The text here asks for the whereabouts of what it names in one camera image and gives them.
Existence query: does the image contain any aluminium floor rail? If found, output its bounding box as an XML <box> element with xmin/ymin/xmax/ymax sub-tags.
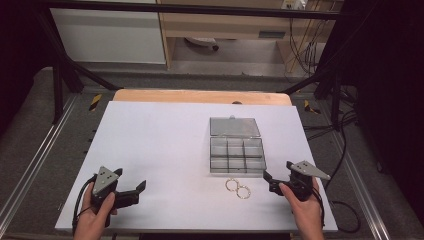
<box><xmin>328</xmin><ymin>131</ymin><xmax>392</xmax><ymax>240</ymax></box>
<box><xmin>0</xmin><ymin>95</ymin><xmax>80</xmax><ymax>225</ymax></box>

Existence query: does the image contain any yellow black tape strip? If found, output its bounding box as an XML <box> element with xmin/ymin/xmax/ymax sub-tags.
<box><xmin>88</xmin><ymin>93</ymin><xmax>103</xmax><ymax>112</ymax></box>
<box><xmin>302</xmin><ymin>99</ymin><xmax>322</xmax><ymax>115</ymax></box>

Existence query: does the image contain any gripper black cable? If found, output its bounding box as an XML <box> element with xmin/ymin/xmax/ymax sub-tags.
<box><xmin>71</xmin><ymin>174</ymin><xmax>100</xmax><ymax>235</ymax></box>
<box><xmin>312</xmin><ymin>185</ymin><xmax>326</xmax><ymax>229</ymax></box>

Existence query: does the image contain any black floor cable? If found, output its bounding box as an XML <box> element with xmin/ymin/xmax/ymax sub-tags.
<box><xmin>302</xmin><ymin>109</ymin><xmax>362</xmax><ymax>234</ymax></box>

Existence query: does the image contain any black metal stand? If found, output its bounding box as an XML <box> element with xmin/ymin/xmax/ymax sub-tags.
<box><xmin>34</xmin><ymin>9</ymin><xmax>123</xmax><ymax>125</ymax></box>
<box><xmin>281</xmin><ymin>63</ymin><xmax>348</xmax><ymax>132</ymax></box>

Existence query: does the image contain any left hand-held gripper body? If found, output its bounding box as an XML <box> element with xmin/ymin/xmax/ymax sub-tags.
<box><xmin>90</xmin><ymin>165</ymin><xmax>127</xmax><ymax>228</ymax></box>

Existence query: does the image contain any wooden desk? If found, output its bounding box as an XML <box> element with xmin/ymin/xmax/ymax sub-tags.
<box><xmin>156</xmin><ymin>0</ymin><xmax>344</xmax><ymax>70</ymax></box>

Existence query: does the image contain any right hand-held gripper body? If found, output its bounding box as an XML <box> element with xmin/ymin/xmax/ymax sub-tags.
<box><xmin>288</xmin><ymin>160</ymin><xmax>332</xmax><ymax>202</ymax></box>

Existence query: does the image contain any bundle of hanging cables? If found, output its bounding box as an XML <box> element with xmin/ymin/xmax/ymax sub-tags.
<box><xmin>286</xmin><ymin>16</ymin><xmax>329</xmax><ymax>79</ymax></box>

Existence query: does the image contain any white cabinet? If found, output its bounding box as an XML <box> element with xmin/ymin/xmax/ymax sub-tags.
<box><xmin>49</xmin><ymin>7</ymin><xmax>167</xmax><ymax>65</ymax></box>

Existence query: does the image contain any person's right hand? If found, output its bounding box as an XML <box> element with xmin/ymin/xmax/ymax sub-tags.
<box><xmin>278</xmin><ymin>177</ymin><xmax>325</xmax><ymax>234</ymax></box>

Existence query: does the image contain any clear plastic compartment box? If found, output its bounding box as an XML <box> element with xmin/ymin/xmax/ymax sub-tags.
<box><xmin>208</xmin><ymin>115</ymin><xmax>268</xmax><ymax>175</ymax></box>

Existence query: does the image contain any person's left hand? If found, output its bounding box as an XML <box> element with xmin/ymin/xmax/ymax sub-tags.
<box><xmin>73</xmin><ymin>181</ymin><xmax>118</xmax><ymax>240</ymax></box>

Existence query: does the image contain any black metal crossbar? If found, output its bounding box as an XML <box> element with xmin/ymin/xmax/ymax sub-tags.
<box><xmin>35</xmin><ymin>0</ymin><xmax>345</xmax><ymax>20</ymax></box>

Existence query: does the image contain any office chair base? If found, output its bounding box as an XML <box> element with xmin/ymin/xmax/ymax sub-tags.
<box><xmin>184</xmin><ymin>36</ymin><xmax>221</xmax><ymax>52</ymax></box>

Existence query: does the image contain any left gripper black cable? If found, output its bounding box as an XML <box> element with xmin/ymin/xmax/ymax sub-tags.
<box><xmin>71</xmin><ymin>174</ymin><xmax>100</xmax><ymax>235</ymax></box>

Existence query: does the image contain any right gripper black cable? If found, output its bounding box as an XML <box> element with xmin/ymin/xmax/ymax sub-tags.
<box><xmin>312</xmin><ymin>185</ymin><xmax>326</xmax><ymax>229</ymax></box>

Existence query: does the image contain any wooden table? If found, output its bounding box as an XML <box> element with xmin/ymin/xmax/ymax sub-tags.
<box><xmin>112</xmin><ymin>88</ymin><xmax>294</xmax><ymax>107</ymax></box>

